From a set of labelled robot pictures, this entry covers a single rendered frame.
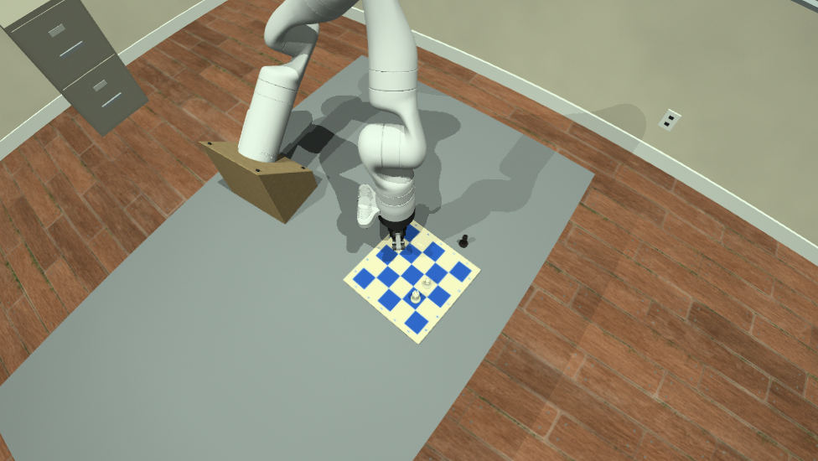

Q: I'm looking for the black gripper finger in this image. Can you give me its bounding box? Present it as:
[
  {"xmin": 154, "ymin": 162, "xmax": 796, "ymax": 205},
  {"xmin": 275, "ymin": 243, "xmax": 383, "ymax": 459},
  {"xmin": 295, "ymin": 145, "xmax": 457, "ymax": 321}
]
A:
[{"xmin": 388, "ymin": 227, "xmax": 406, "ymax": 251}]

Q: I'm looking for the blue and cream chessboard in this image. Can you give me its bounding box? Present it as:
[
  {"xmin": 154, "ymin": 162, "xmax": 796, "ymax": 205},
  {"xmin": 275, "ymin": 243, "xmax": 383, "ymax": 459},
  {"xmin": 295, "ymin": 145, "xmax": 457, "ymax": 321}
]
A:
[{"xmin": 344, "ymin": 220, "xmax": 481, "ymax": 344}]

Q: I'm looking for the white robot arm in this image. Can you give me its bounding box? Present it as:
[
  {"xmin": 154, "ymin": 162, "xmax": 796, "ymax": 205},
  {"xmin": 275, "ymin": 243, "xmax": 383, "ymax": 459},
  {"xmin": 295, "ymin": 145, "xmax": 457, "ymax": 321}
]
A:
[{"xmin": 238, "ymin": 0, "xmax": 427, "ymax": 228}]

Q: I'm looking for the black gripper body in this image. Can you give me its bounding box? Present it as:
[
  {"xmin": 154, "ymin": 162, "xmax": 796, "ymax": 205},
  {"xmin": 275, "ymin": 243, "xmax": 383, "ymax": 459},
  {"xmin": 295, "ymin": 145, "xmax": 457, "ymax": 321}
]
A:
[{"xmin": 378, "ymin": 210, "xmax": 415, "ymax": 238}]

